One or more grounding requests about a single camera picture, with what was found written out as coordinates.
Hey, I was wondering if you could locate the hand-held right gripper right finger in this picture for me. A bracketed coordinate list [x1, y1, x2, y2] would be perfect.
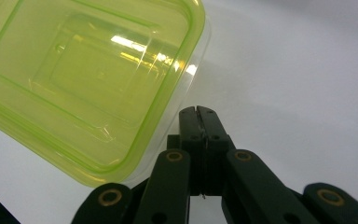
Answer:
[196, 105, 237, 198]

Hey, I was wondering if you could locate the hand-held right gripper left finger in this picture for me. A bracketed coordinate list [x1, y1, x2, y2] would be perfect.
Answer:
[167, 105, 207, 198]

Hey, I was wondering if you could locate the green plastic container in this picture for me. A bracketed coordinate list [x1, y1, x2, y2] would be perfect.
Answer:
[0, 0, 213, 189]

